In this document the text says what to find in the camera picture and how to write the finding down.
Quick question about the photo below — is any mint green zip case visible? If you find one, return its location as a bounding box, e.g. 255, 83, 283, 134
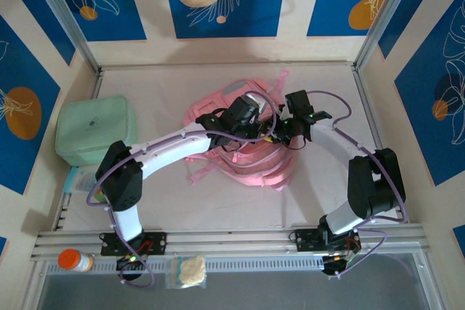
54, 94, 139, 166

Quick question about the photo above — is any orange lid bottle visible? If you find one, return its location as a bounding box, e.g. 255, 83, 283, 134
57, 248, 94, 273

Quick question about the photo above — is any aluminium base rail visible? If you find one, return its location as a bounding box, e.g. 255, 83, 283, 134
31, 223, 432, 261

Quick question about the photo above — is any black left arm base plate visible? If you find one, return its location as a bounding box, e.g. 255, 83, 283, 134
100, 230, 168, 256

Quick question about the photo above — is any light blue tissue packet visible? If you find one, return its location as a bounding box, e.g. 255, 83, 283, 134
64, 166, 106, 203

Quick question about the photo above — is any clear bag with cream contents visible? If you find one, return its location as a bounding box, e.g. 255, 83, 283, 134
165, 254, 207, 289

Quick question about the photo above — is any pink school backpack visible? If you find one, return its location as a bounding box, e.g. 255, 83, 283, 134
181, 69, 294, 193

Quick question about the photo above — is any grey slotted cable duct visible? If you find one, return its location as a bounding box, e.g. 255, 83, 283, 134
46, 256, 324, 275

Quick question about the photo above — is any aluminium frame post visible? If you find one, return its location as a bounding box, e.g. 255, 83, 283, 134
354, 0, 422, 71
27, 0, 101, 73

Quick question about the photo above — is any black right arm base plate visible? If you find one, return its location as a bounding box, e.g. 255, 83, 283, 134
294, 228, 360, 253

